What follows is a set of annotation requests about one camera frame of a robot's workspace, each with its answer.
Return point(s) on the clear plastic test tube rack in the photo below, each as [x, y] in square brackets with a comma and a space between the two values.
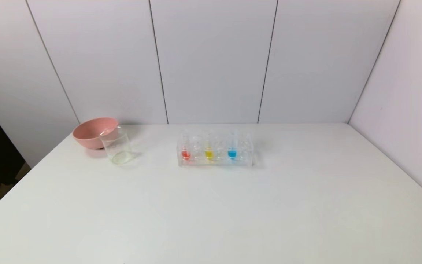
[218, 161]

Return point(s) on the test tube with yellow pigment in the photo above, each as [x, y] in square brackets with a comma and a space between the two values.
[208, 154]

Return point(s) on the clear glass beaker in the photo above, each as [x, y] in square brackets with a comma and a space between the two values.
[118, 150]

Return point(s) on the pink bowl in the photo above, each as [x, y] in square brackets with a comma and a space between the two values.
[90, 134]

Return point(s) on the test tube with red pigment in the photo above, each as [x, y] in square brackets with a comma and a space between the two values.
[185, 154]

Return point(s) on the test tube with blue pigment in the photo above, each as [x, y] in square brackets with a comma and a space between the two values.
[232, 153]

